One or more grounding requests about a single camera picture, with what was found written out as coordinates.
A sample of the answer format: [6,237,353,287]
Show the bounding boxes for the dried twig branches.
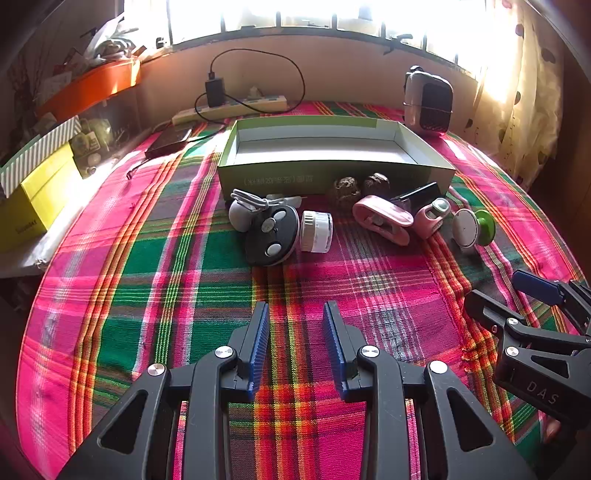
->
[9,28,51,116]

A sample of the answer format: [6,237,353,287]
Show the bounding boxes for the orange shelf with clutter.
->
[36,59,141,118]

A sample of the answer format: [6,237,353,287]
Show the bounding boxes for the white ribbed cylinder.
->
[299,211,334,253]

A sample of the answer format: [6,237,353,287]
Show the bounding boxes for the white power strip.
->
[172,95,289,125]

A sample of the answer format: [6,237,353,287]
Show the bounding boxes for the pink oval clip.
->
[352,195,414,245]

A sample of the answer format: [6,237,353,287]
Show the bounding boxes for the window grille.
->
[124,0,490,75]

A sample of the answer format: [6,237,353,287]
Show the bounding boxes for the black round disc gadget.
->
[245,205,300,267]

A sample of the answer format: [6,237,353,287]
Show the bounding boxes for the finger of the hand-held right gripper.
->
[464,291,591,377]
[512,270,591,335]

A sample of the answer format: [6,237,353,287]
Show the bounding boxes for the black phone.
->
[145,127,192,158]

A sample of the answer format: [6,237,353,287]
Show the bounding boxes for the white ball-shaped gadget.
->
[228,200,259,232]

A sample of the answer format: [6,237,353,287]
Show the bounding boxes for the clear plastic organizer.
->
[69,99,153,178]

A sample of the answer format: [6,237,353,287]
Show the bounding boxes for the white cable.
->
[230,188,303,213]

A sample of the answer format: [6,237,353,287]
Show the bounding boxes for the brown walnut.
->
[361,172,392,198]
[331,176,362,202]

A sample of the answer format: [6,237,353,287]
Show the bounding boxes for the white plastic sheet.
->
[0,226,65,278]

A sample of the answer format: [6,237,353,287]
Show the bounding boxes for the short black cable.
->
[126,157,153,181]

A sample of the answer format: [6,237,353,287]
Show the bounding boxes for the dotted cream curtain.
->
[475,0,566,185]

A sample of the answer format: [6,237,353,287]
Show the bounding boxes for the white plastic bag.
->
[69,14,148,70]

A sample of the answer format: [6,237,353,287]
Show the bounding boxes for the black window latch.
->
[382,33,414,55]

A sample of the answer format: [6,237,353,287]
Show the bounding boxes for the green white spool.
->
[451,209,497,257]

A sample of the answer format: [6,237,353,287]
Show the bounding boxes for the dark wooden cabinet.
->
[536,46,591,195]

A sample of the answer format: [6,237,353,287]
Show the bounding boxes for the black bike light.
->
[390,182,441,208]

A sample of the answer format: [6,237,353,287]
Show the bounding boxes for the small pink paper punch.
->
[414,198,451,239]

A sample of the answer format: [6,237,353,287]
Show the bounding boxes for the black charging cable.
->
[194,47,306,126]

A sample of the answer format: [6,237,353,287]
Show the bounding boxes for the black charger adapter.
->
[204,78,225,108]

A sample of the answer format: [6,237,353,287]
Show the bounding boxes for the pink green plaid cloth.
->
[18,99,585,480]

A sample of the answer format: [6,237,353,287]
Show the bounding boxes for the striped box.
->
[0,115,81,197]

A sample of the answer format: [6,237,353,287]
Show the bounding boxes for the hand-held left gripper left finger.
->
[58,302,271,480]

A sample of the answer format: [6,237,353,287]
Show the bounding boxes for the green cardboard box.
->
[216,117,457,204]

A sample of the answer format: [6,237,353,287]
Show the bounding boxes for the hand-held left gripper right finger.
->
[323,301,539,480]

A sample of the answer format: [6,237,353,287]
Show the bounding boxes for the person's right hand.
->
[544,413,565,441]

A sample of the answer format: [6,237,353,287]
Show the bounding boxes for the yellow box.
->
[0,141,81,252]

